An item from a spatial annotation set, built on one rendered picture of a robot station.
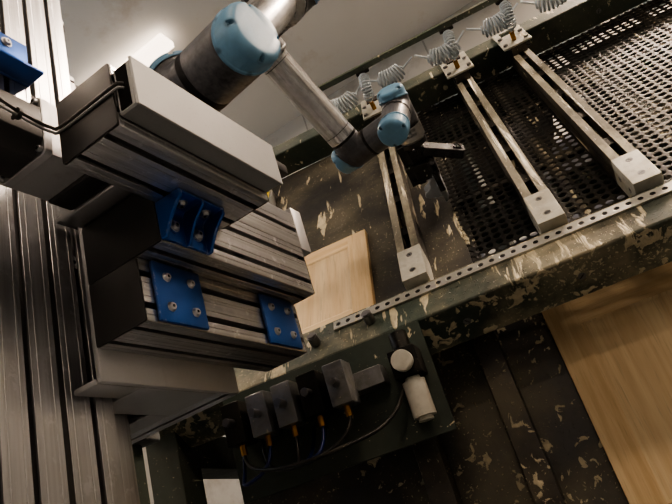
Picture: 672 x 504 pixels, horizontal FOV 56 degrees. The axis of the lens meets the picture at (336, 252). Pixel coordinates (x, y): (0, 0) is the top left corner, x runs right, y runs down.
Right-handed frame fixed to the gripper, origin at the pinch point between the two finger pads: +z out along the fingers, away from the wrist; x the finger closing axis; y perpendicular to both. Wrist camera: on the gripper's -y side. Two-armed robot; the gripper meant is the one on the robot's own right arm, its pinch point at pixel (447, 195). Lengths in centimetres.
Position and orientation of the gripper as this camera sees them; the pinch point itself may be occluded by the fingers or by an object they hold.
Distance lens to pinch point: 180.6
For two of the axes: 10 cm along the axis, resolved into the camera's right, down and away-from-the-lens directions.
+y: -8.9, 3.8, 2.4
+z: 4.5, 7.5, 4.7
